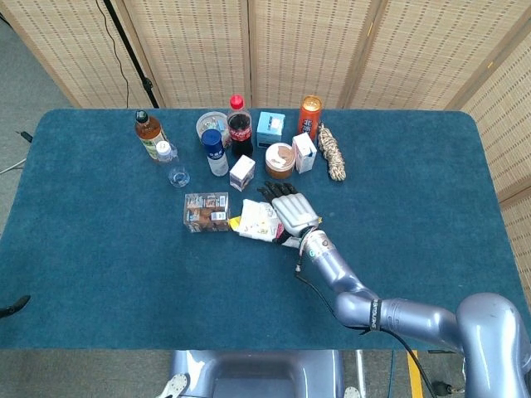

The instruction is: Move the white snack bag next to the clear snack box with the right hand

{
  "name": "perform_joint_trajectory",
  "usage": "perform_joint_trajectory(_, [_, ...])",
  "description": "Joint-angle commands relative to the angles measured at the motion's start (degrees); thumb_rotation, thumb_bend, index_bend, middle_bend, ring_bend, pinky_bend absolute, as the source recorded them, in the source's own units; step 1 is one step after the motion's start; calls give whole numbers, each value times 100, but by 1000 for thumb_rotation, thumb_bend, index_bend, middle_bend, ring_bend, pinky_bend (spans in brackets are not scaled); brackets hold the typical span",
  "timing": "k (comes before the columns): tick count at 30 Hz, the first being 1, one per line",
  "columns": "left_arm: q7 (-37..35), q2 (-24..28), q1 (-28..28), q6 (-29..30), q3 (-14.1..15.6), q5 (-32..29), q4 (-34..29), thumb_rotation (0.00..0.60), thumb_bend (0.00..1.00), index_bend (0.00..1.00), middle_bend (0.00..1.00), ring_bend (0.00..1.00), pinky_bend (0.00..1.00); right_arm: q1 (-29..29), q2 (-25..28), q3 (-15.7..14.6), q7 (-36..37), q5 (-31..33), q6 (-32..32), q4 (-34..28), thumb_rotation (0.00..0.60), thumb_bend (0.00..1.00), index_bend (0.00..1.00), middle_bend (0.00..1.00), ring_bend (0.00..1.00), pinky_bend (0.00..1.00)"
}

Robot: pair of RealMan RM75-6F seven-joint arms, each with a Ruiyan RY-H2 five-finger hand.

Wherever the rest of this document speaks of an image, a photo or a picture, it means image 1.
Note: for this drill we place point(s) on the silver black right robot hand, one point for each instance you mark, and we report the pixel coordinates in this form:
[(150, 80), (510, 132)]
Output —
[(294, 213)]

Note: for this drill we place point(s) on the white snack packet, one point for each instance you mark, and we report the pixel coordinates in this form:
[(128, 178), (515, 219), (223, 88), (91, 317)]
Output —
[(257, 219)]

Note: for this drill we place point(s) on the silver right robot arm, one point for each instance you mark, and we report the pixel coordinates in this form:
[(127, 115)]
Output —
[(352, 290)]

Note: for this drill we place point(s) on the orange lid snack jar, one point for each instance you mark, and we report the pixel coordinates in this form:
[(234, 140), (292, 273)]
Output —
[(280, 161)]

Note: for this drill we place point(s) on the pink white milk carton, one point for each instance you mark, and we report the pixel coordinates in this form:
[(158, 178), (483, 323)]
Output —
[(305, 154)]

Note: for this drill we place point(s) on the small white carton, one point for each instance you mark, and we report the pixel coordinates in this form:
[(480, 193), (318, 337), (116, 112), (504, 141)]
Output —
[(242, 173)]

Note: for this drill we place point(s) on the light blue cardboard box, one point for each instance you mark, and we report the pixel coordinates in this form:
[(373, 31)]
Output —
[(270, 128)]

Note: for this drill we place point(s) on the orange drink can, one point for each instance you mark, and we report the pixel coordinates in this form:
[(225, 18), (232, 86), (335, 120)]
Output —
[(310, 116)]

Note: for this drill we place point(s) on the red cap cola bottle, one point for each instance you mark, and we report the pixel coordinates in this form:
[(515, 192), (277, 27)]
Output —
[(240, 128)]

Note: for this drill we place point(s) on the blue cap yogurt bottle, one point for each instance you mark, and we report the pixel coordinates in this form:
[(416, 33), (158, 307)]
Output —
[(213, 149)]

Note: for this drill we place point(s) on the clear lidded plastic bowl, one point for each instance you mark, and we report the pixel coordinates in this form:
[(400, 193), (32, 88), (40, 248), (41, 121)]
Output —
[(209, 121)]

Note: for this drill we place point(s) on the clear water bottle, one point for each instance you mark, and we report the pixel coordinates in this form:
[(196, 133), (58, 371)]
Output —
[(170, 161)]

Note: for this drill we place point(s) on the bamboo folding screen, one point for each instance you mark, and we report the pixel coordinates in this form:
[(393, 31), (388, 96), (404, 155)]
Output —
[(290, 49)]

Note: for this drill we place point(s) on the silver robot torso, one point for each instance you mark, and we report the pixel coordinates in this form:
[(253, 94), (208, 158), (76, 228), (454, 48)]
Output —
[(257, 373)]

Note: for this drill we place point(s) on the green label tea bottle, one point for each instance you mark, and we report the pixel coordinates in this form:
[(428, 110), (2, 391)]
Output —
[(147, 132)]

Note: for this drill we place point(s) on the blue table cloth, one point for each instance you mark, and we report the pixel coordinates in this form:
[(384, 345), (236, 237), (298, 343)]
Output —
[(124, 269)]

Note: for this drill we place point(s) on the black tripod stand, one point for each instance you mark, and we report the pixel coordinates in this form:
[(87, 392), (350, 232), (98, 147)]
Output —
[(137, 62)]

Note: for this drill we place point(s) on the black curved object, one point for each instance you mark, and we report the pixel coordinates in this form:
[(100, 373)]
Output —
[(14, 307)]

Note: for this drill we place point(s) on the white perforated bracket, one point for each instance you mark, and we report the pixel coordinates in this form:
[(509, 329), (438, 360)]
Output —
[(174, 385), (352, 392)]

